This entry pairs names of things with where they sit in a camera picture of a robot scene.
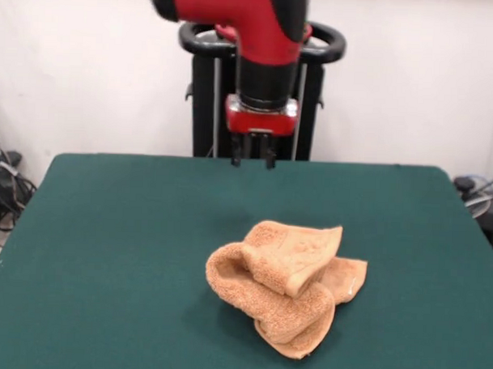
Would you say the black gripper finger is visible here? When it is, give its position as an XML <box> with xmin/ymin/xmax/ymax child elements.
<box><xmin>261</xmin><ymin>133</ymin><xmax>279</xmax><ymax>171</ymax></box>
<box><xmin>229</xmin><ymin>131</ymin><xmax>245</xmax><ymax>168</ymax></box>

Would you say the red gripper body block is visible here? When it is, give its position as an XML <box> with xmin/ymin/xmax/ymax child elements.
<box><xmin>225</xmin><ymin>106</ymin><xmax>300</xmax><ymax>138</ymax></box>

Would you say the tan terry towel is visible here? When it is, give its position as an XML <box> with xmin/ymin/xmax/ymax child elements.
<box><xmin>202</xmin><ymin>218</ymin><xmax>371</xmax><ymax>363</ymax></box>

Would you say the dark green table cloth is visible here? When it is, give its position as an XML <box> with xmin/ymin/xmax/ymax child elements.
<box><xmin>0</xmin><ymin>149</ymin><xmax>493</xmax><ymax>369</ymax></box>

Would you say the round black base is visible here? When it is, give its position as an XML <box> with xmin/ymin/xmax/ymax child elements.
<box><xmin>473</xmin><ymin>198</ymin><xmax>493</xmax><ymax>253</ymax></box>

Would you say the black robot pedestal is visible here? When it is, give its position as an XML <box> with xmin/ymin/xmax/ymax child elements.
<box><xmin>173</xmin><ymin>15</ymin><xmax>350</xmax><ymax>163</ymax></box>

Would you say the black cable tangle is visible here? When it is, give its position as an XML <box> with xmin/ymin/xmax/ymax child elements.
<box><xmin>451</xmin><ymin>169</ymin><xmax>493</xmax><ymax>221</ymax></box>
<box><xmin>0</xmin><ymin>110</ymin><xmax>41</xmax><ymax>269</ymax></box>

